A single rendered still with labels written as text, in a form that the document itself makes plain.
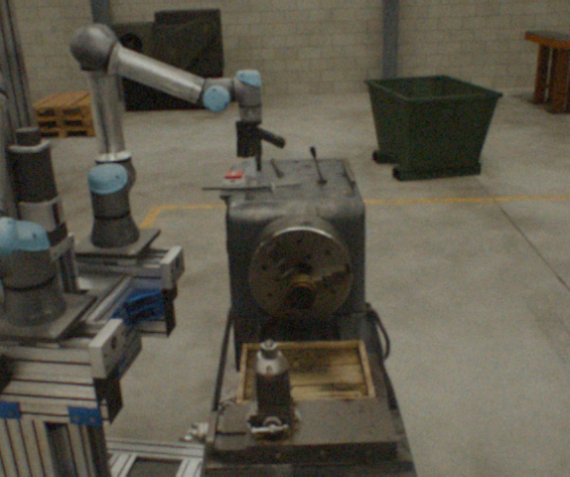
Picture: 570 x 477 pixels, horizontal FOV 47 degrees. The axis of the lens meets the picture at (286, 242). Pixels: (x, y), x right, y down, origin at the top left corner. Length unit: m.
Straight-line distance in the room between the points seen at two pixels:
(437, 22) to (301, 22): 2.30
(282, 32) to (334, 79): 1.19
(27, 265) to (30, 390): 0.34
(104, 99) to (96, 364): 0.86
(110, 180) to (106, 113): 0.23
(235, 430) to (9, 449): 0.92
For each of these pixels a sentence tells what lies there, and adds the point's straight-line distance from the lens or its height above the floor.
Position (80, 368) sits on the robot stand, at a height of 1.05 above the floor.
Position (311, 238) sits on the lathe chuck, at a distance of 1.94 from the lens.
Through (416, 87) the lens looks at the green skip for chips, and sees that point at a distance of 7.61.
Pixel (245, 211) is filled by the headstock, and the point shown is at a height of 1.24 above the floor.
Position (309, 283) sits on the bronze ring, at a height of 1.11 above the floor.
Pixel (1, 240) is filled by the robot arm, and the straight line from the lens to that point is 1.38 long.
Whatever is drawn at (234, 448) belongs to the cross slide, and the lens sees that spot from 1.52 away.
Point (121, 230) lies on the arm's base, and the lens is 2.10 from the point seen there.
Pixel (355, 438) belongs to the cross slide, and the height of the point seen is 0.97.
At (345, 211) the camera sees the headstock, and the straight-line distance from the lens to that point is 2.09.
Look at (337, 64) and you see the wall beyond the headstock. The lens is 11.84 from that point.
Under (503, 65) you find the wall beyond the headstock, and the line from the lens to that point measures 12.32.
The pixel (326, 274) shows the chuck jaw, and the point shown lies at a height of 1.11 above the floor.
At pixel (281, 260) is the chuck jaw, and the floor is 1.15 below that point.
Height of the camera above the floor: 1.92
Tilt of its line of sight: 22 degrees down
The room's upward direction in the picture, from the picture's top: 2 degrees counter-clockwise
